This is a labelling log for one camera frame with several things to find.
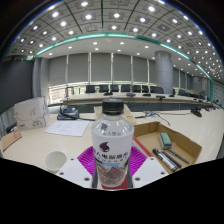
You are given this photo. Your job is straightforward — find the thin black pen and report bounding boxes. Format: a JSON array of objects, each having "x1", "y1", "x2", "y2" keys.
[{"x1": 167, "y1": 148, "x2": 190, "y2": 165}]

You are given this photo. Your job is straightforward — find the open brown box, red side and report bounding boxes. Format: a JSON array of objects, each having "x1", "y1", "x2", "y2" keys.
[{"x1": 132, "y1": 120, "x2": 203, "y2": 175}]

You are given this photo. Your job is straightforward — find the black tabletop microphone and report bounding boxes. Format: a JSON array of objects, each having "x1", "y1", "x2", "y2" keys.
[{"x1": 190, "y1": 107, "x2": 203, "y2": 118}]

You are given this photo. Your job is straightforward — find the white mug with yellow handle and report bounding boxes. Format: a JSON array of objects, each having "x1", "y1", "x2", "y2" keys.
[{"x1": 44, "y1": 150, "x2": 68, "y2": 174}]

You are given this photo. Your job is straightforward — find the black desk microphones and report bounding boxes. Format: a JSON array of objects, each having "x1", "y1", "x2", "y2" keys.
[{"x1": 103, "y1": 91, "x2": 176, "y2": 100}]

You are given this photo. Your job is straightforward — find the clear black-capped drink bottle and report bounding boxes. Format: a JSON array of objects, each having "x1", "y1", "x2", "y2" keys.
[{"x1": 90, "y1": 98, "x2": 135, "y2": 188}]

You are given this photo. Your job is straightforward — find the white printed paper sheet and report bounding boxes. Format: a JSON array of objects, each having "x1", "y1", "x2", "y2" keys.
[{"x1": 44, "y1": 119, "x2": 91, "y2": 138}]

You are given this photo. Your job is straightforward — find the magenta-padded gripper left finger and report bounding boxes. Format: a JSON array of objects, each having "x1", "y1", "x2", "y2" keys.
[{"x1": 55, "y1": 145, "x2": 96, "y2": 188}]

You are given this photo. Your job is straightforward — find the round ceiling lights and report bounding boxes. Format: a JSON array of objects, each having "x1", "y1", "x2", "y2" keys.
[{"x1": 9, "y1": 0, "x2": 224, "y2": 84}]

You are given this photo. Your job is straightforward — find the black office chairs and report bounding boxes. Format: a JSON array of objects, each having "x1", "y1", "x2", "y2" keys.
[{"x1": 84, "y1": 84, "x2": 208, "y2": 100}]

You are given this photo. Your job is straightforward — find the thin dark cable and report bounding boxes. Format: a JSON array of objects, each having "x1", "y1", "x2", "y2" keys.
[{"x1": 134, "y1": 111, "x2": 172, "y2": 127}]

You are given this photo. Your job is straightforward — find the black marker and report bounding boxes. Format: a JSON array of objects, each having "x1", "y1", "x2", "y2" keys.
[
  {"x1": 156, "y1": 148, "x2": 183, "y2": 169},
  {"x1": 152, "y1": 148, "x2": 179, "y2": 173}
]

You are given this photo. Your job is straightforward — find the teal whiteboard eraser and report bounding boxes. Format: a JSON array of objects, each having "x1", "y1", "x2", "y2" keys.
[{"x1": 158, "y1": 132, "x2": 173, "y2": 150}]

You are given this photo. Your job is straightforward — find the long curved conference desk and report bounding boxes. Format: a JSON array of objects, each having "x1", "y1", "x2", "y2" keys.
[{"x1": 48, "y1": 92, "x2": 221, "y2": 113}]

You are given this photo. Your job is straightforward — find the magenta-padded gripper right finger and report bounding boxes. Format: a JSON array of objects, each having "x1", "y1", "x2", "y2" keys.
[{"x1": 128, "y1": 145, "x2": 169, "y2": 188}]

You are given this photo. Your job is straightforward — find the black desk phone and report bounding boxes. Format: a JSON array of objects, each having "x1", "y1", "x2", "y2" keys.
[{"x1": 56, "y1": 105, "x2": 80, "y2": 121}]

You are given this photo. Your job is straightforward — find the flat round red coaster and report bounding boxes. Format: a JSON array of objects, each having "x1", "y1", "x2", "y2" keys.
[{"x1": 100, "y1": 180, "x2": 130, "y2": 191}]

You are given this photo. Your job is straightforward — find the brown kraft paper envelope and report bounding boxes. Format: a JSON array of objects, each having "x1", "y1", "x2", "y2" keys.
[{"x1": 0, "y1": 129, "x2": 23, "y2": 153}]

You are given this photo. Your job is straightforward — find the large white cardboard box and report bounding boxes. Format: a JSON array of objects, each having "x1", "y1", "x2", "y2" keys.
[{"x1": 13, "y1": 96, "x2": 50, "y2": 131}]

